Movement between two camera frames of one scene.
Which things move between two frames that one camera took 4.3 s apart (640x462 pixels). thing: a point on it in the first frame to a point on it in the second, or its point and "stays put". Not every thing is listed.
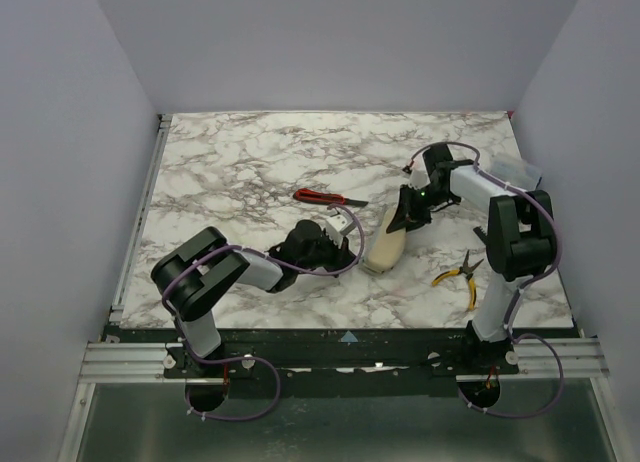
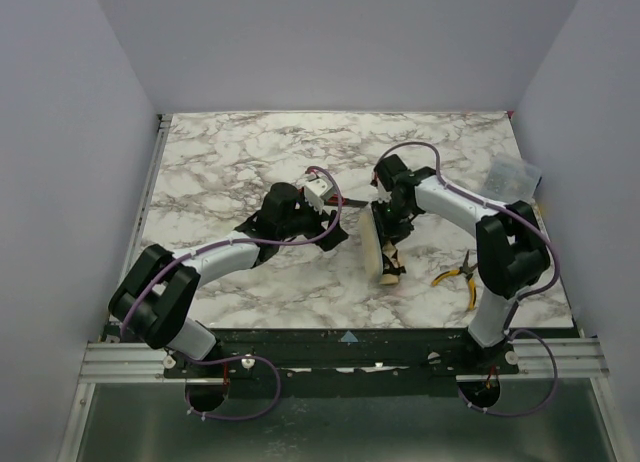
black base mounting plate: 343,361 stays put
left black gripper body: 338,252 to 326,227
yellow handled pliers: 468,271 stays put
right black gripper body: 416,205 to 379,227
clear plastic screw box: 515,171 stays put
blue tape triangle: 348,338 stays put
